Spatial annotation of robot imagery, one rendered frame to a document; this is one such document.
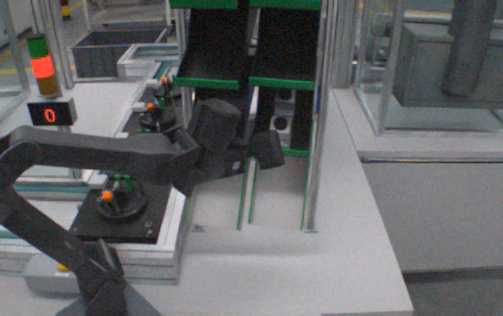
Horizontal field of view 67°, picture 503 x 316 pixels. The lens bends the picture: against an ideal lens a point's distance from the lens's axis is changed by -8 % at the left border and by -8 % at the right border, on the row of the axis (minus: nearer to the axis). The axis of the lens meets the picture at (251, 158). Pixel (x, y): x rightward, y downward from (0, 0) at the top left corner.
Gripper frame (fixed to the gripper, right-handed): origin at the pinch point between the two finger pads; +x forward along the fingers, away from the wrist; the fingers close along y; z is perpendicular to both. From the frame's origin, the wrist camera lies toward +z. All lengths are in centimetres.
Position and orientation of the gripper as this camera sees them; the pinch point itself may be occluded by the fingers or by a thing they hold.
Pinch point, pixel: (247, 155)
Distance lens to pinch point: 76.3
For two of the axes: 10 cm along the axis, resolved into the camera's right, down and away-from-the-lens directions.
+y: -8.5, 2.0, 4.9
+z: -2.3, -9.7, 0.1
